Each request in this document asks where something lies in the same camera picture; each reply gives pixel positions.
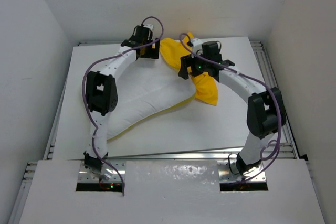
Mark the yellow pillowcase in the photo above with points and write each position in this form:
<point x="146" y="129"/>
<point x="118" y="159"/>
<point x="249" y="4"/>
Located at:
<point x="206" y="88"/>

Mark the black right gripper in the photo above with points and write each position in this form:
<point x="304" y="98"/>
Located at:
<point x="187" y="61"/>

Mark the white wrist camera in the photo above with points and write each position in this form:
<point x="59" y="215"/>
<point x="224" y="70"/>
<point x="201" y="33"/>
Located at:
<point x="196" y="42"/>
<point x="149" y="26"/>

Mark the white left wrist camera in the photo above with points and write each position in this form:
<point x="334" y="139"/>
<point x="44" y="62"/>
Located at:
<point x="149" y="26"/>

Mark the white front cover panel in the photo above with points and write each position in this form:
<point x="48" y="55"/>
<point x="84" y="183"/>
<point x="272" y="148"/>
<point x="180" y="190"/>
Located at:
<point x="172" y="192"/>

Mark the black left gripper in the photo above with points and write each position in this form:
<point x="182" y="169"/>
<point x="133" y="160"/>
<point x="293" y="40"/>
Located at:
<point x="154" y="51"/>

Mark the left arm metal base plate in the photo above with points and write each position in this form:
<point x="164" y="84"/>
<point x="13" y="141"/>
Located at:
<point x="106" y="180"/>

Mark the white pillow with yellow edge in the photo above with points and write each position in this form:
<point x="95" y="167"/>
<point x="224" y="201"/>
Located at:
<point x="146" y="88"/>

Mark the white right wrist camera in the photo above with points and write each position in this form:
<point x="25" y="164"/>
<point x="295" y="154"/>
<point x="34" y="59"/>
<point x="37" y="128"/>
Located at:
<point x="196" y="42"/>

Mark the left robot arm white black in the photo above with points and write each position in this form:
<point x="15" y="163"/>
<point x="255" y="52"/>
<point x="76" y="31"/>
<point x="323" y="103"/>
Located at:
<point x="99" y="89"/>

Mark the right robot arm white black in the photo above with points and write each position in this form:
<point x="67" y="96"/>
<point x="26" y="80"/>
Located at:
<point x="265" y="107"/>

